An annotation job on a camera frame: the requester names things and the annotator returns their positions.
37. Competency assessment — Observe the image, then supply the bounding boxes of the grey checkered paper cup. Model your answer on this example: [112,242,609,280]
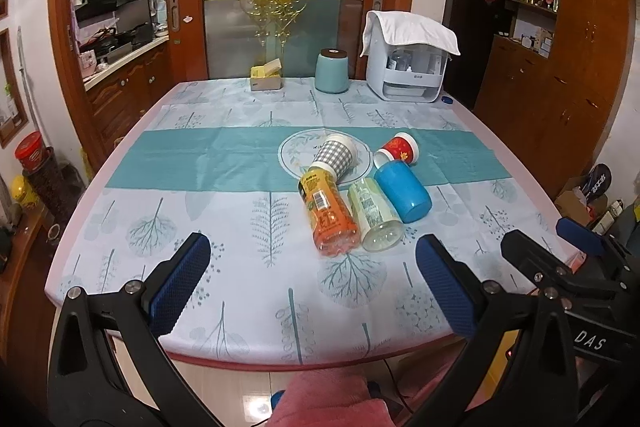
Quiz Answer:
[309,133,357,182]

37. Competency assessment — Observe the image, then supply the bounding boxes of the blue plastic cup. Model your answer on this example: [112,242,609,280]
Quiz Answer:
[374,160,432,223]

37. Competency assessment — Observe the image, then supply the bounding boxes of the red paper cup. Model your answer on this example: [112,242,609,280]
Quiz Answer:
[373,132,420,169]

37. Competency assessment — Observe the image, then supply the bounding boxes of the cardboard box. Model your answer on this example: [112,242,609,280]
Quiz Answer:
[554,176,608,227]

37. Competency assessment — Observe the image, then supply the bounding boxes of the green label clear bottle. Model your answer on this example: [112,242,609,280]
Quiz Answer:
[347,178,404,253]

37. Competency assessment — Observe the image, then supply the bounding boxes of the pink clothed lap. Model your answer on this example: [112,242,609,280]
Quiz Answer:
[266,366,394,427]

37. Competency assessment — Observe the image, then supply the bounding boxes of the orange plastic bottle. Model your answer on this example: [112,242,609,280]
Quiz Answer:
[298,167,360,257]

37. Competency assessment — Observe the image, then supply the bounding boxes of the white desktop organizer box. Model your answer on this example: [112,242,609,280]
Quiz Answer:
[366,39,449,103]

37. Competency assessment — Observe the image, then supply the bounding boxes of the tree pattern tablecloth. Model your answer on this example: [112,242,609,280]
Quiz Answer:
[46,78,578,371]

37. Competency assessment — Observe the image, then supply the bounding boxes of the red tin can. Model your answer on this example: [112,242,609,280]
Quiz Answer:
[14,131,48,172]

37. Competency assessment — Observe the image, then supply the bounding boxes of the white towel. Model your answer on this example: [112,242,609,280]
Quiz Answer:
[360,10,460,56]

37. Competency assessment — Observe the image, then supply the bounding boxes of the teal canister brown lid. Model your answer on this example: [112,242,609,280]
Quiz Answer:
[314,49,349,94]

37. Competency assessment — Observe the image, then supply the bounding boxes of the yellow tissue box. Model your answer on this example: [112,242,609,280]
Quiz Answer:
[250,58,282,91]

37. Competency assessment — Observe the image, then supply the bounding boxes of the wooden wall cabinet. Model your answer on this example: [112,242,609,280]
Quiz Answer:
[474,0,634,197]

